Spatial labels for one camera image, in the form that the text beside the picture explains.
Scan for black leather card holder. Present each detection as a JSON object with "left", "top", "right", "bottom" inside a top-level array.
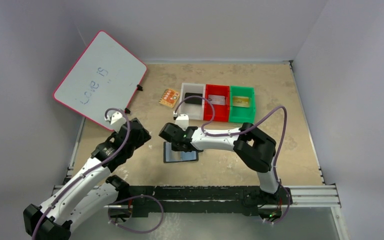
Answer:
[{"left": 163, "top": 141, "right": 199, "bottom": 163}]

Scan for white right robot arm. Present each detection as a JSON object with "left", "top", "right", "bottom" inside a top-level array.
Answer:
[{"left": 159, "top": 122, "right": 281, "bottom": 204}]

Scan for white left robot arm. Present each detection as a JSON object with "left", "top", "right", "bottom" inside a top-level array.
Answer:
[{"left": 23, "top": 118, "right": 151, "bottom": 240}]

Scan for orange card pack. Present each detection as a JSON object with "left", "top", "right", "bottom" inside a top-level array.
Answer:
[{"left": 158, "top": 88, "right": 180, "bottom": 108}]

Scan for clear card in red bin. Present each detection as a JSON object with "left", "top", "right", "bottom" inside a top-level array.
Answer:
[{"left": 207, "top": 94, "right": 226, "bottom": 106}]

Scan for gold card in green bin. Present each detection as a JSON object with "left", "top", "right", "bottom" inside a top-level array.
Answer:
[{"left": 232, "top": 96, "right": 250, "bottom": 108}]

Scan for white plastic bin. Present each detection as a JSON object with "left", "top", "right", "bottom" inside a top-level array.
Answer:
[{"left": 177, "top": 82, "right": 206, "bottom": 121}]

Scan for black object in white bin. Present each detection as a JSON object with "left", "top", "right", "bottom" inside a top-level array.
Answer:
[{"left": 184, "top": 92, "right": 203, "bottom": 105}]

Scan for red plastic bin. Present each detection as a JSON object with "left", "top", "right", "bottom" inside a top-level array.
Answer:
[{"left": 204, "top": 84, "right": 230, "bottom": 122}]

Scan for pink framed whiteboard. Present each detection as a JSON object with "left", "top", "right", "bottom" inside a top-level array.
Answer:
[{"left": 53, "top": 30, "right": 148, "bottom": 130}]

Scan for green plastic bin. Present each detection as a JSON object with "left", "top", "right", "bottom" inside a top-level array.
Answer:
[{"left": 228, "top": 85, "right": 256, "bottom": 124}]

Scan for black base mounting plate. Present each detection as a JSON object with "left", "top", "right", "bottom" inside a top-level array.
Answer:
[{"left": 96, "top": 174, "right": 294, "bottom": 220}]

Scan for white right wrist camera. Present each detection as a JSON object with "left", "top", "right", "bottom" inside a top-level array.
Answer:
[{"left": 173, "top": 113, "right": 190, "bottom": 131}]

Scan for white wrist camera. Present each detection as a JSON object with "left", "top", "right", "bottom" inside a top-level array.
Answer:
[
  {"left": 173, "top": 113, "right": 190, "bottom": 131},
  {"left": 107, "top": 111, "right": 127, "bottom": 133}
]

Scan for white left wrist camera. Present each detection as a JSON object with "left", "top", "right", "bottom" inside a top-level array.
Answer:
[{"left": 107, "top": 111, "right": 127, "bottom": 133}]

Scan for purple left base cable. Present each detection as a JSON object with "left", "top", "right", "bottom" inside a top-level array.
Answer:
[{"left": 107, "top": 194, "right": 165, "bottom": 235}]

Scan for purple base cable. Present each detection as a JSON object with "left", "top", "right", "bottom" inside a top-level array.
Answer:
[
  {"left": 107, "top": 194, "right": 165, "bottom": 235},
  {"left": 261, "top": 183, "right": 295, "bottom": 226}
]

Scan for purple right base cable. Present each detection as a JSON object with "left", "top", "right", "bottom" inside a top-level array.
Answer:
[{"left": 261, "top": 183, "right": 295, "bottom": 226}]

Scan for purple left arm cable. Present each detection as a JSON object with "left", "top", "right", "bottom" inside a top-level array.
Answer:
[{"left": 31, "top": 107, "right": 132, "bottom": 240}]

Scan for aluminium rail frame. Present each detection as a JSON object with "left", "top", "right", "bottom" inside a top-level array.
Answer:
[{"left": 37, "top": 183, "right": 349, "bottom": 240}]

